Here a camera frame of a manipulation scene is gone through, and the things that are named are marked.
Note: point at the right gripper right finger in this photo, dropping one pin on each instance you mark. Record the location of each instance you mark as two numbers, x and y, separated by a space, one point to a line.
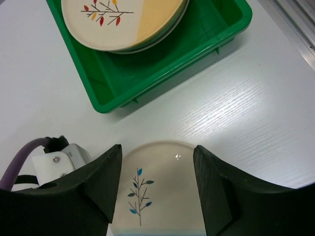
235 203

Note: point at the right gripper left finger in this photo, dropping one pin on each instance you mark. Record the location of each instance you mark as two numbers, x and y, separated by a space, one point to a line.
81 203

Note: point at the yellow and cream plate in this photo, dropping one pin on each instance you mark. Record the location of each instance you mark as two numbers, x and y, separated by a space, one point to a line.
113 25

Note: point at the red and cream plate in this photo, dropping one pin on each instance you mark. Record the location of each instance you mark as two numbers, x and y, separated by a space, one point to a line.
158 37

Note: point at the green plastic bin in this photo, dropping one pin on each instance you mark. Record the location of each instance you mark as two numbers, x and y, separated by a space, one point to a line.
113 80

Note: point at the blue bottom cream plate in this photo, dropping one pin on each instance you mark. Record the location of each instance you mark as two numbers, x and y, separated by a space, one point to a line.
158 194

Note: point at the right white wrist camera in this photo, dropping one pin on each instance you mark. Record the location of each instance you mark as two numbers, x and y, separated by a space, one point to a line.
51 166

